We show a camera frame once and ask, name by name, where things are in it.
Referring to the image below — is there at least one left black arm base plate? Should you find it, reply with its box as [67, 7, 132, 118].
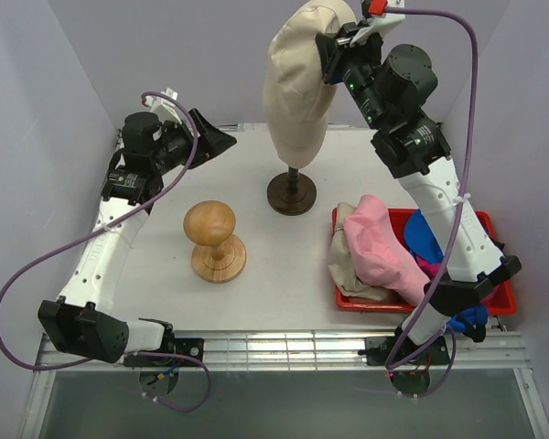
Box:
[123, 337, 205, 368]

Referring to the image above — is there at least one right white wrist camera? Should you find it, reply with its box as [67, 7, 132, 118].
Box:
[349, 0, 405, 48]

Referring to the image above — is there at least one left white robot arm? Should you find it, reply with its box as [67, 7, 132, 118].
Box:
[38, 109, 237, 366]

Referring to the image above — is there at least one cream bucket hat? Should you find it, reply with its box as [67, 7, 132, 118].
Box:
[263, 1, 355, 150]

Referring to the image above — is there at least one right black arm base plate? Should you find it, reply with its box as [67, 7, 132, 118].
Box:
[358, 336, 450, 367]

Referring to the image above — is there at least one light wooden hat stand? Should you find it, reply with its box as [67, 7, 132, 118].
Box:
[183, 200, 247, 284]

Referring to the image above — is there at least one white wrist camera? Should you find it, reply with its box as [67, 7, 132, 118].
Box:
[349, 0, 405, 48]
[145, 95, 182, 123]

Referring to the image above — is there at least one blue and magenta hat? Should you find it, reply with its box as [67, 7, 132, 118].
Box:
[404, 210, 490, 343]

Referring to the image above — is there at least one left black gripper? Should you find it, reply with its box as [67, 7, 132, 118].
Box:
[151, 109, 237, 176]

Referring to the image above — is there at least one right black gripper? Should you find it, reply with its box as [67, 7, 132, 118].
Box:
[315, 20, 386, 131]

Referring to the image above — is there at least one red plastic tray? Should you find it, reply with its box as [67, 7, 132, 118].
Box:
[334, 209, 517, 316]

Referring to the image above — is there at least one cream mannequin head stand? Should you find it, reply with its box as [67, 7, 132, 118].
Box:
[266, 134, 325, 216]

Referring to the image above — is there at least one beige bucket hat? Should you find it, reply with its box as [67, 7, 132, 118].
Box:
[327, 202, 394, 302]

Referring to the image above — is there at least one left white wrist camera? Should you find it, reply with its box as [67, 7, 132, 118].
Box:
[145, 95, 182, 123]

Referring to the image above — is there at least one pink bucket hat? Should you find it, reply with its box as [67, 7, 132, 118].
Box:
[343, 195, 430, 306]

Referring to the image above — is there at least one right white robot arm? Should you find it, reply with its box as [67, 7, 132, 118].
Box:
[315, 23, 522, 363]

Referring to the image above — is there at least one aluminium front rail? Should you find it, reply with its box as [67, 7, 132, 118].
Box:
[34, 329, 530, 372]

